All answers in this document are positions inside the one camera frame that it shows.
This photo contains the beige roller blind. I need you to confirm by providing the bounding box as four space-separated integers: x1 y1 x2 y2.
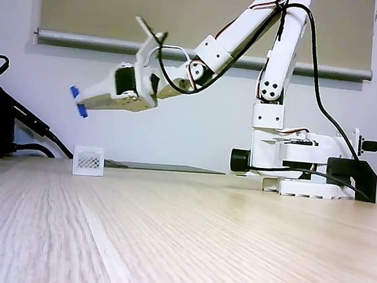
32 0 377 83

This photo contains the dark flat mat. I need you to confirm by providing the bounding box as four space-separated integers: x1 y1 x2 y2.
104 160 227 176

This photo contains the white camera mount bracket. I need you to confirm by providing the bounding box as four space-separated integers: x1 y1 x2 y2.
131 15 170 72

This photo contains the black clamp knob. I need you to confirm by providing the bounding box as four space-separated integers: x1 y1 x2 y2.
228 147 251 178

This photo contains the small white lattice crate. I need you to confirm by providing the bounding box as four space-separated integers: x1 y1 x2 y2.
72 145 106 178

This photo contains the thick black camera cable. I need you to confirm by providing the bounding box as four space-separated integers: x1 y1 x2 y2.
147 0 372 163

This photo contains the black table clamp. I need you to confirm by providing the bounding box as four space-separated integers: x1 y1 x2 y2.
324 156 377 204

